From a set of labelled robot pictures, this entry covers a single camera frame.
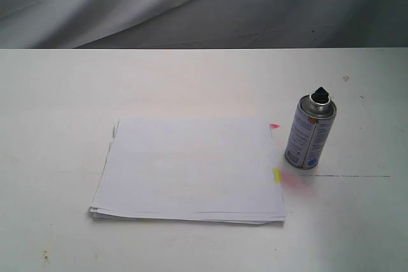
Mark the white spray paint can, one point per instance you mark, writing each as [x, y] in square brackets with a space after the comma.
[314, 116]

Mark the white paper stack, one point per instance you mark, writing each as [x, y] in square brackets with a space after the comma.
[195, 169]

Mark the grey fabric backdrop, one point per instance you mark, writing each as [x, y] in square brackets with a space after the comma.
[203, 23]

